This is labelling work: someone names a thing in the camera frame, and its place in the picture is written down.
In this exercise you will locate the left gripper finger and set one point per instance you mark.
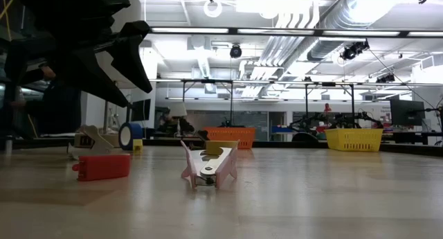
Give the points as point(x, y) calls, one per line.
point(90, 72)
point(131, 55)

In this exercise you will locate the white staple remover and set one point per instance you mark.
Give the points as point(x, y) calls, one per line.
point(98, 142)

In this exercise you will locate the dark blue tape roll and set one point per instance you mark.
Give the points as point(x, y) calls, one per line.
point(136, 131)

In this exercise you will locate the yellow mini stapler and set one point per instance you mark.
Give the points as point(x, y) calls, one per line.
point(137, 147)

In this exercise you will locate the red mini stapler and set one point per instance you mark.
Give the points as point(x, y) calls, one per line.
point(104, 167)

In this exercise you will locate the dark grey staple remover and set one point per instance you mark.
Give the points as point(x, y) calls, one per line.
point(204, 135)

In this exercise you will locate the orange plastic basket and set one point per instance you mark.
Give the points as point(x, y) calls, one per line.
point(239, 135)

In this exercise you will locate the pink staple remover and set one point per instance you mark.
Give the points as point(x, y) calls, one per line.
point(226, 166)

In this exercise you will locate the person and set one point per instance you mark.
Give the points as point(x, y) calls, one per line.
point(65, 111)
point(166, 123)

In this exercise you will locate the small black monitor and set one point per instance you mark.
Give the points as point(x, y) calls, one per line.
point(141, 110)

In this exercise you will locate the small background table lamp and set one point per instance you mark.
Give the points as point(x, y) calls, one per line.
point(178, 109)

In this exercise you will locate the black beam with light strips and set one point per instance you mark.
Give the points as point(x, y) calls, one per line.
point(232, 30)

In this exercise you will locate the background black robot arms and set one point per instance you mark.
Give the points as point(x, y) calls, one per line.
point(346, 121)

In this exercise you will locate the yellow plastic basket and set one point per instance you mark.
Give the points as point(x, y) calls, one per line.
point(353, 138)

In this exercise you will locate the small black ceiling rig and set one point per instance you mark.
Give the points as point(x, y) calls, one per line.
point(386, 79)

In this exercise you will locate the large black monitor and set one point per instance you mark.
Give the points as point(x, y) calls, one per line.
point(406, 112)

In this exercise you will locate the black dome camera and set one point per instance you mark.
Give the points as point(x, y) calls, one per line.
point(236, 52)

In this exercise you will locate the silver metal post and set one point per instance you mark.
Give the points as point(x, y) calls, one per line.
point(8, 145)

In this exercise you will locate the black background workstation frame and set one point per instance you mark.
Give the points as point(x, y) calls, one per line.
point(306, 100)

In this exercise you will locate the black aluminium table frame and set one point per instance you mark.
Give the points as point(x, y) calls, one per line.
point(311, 145)

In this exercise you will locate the silver ventilation duct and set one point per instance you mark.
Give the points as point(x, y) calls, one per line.
point(346, 14)

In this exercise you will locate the black ceiling camera rig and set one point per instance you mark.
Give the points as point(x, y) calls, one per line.
point(351, 52)

